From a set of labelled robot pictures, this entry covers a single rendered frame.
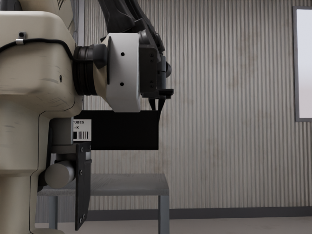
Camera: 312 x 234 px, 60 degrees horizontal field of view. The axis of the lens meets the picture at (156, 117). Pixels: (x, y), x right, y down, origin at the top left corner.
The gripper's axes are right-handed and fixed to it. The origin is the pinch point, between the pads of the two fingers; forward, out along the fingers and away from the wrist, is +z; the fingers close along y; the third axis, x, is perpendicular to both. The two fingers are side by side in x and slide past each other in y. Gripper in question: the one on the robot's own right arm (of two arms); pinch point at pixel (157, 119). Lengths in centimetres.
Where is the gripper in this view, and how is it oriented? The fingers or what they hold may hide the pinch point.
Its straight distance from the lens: 84.1
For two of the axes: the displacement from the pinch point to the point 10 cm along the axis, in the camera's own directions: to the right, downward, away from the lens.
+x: 0.2, -0.3, -10.0
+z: 0.0, 10.0, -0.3
